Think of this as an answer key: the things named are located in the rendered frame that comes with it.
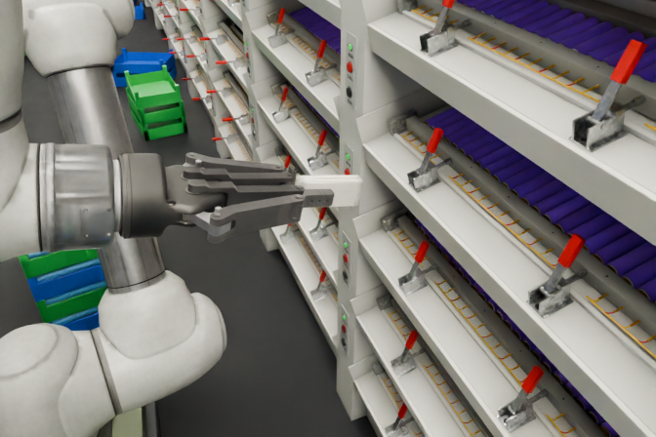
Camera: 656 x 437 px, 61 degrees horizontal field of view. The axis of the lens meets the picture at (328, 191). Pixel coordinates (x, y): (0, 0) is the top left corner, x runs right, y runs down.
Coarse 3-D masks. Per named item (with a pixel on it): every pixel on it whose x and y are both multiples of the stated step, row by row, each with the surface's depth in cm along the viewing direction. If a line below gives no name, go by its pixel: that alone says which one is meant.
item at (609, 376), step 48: (432, 96) 93; (384, 144) 91; (432, 192) 79; (480, 192) 76; (480, 240) 70; (528, 240) 68; (528, 288) 62; (576, 288) 61; (528, 336) 62; (576, 336) 56; (576, 384) 56; (624, 384) 51; (624, 432) 51
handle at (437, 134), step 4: (436, 128) 77; (436, 132) 77; (440, 132) 77; (432, 136) 78; (436, 136) 77; (440, 136) 77; (432, 140) 77; (436, 140) 77; (432, 144) 77; (436, 144) 77; (428, 148) 78; (432, 148) 78; (428, 152) 78; (432, 152) 78; (428, 156) 78; (424, 160) 79; (428, 160) 78; (424, 164) 79; (420, 168) 80; (424, 168) 79; (420, 172) 80; (424, 172) 79
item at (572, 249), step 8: (576, 240) 56; (584, 240) 56; (568, 248) 57; (576, 248) 56; (560, 256) 57; (568, 256) 57; (576, 256) 57; (560, 264) 58; (568, 264) 57; (560, 272) 57; (552, 280) 58; (544, 288) 59; (552, 288) 58
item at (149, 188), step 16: (128, 160) 46; (144, 160) 47; (160, 160) 48; (128, 176) 45; (144, 176) 46; (160, 176) 46; (176, 176) 51; (128, 192) 45; (144, 192) 46; (160, 192) 46; (176, 192) 48; (224, 192) 50; (128, 208) 45; (144, 208) 46; (160, 208) 46; (176, 208) 47; (192, 208) 47; (208, 208) 48; (128, 224) 46; (144, 224) 46; (160, 224) 47; (176, 224) 48; (192, 224) 48
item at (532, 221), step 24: (408, 120) 91; (456, 168) 80; (480, 168) 77; (504, 192) 72; (528, 216) 67; (552, 240) 64; (552, 264) 63; (576, 264) 61; (600, 264) 59; (600, 288) 59; (624, 288) 56; (624, 312) 57; (648, 312) 54
